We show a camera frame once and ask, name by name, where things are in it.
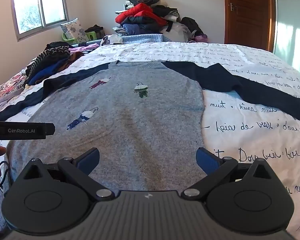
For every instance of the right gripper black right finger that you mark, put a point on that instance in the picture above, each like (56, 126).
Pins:
(218, 171)

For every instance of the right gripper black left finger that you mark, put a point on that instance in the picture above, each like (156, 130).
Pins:
(76, 172)

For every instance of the white bedspread with script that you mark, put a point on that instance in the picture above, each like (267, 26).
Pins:
(241, 130)

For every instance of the floral red sheet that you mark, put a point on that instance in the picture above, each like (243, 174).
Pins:
(12, 85)

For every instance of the blue garment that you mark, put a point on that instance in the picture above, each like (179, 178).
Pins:
(47, 72)

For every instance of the grey sweater with navy sleeves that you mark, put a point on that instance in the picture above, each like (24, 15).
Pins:
(145, 118)

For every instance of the black striped garment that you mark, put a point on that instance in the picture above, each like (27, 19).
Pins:
(46, 59)

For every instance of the brown garment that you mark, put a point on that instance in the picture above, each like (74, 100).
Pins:
(75, 56)

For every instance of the purple garment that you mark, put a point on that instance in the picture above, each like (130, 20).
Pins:
(84, 49)

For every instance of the floral cushion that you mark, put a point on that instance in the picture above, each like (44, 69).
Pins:
(74, 30)

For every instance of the green plastic basket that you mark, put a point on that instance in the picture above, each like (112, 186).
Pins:
(91, 36)

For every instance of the white crumpled cloth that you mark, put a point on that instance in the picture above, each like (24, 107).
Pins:
(111, 40)

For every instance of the light blue knit blanket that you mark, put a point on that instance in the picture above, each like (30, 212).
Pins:
(144, 38)

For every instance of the dark navy jacket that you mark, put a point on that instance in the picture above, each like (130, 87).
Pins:
(137, 25)

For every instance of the brown wooden door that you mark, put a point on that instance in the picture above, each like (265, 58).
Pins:
(250, 23)

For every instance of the red jacket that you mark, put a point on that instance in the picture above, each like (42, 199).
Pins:
(140, 10)

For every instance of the window with grey frame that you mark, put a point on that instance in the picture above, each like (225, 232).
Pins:
(31, 17)

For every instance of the black backpack by wall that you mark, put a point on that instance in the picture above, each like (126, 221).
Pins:
(192, 25)

